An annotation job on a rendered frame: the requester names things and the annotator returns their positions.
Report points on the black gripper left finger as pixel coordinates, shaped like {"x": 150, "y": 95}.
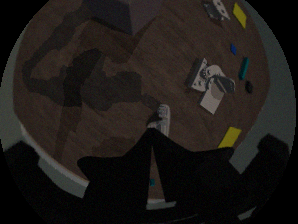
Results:
{"x": 131, "y": 169}

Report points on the olive yellow flat square plate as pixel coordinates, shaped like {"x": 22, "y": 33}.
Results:
{"x": 238, "y": 13}

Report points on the teal rectangular bar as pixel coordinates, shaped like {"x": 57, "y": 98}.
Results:
{"x": 243, "y": 69}

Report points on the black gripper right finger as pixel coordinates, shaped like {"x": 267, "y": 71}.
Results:
{"x": 175, "y": 164}

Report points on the blue flat rectangular block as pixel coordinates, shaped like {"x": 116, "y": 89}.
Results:
{"x": 233, "y": 48}

